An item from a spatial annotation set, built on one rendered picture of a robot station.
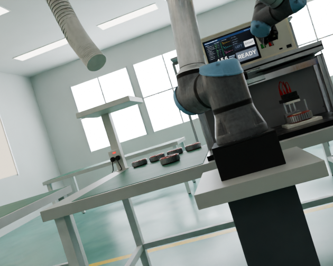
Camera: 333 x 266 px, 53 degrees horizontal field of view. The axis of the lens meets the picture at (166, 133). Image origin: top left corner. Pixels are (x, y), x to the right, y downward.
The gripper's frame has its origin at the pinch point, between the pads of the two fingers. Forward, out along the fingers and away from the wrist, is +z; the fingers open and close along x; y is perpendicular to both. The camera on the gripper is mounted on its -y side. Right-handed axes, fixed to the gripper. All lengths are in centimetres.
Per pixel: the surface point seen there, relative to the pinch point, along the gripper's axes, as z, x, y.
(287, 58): 9.5, 8.6, 7.1
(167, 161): 27, -64, 34
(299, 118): 7.8, 2.5, 39.2
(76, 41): 42, -116, -84
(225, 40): 3.9, -16.5, -11.1
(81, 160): 587, -402, -246
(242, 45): 6.0, -9.5, -6.6
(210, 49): 4.7, -25.4, -9.4
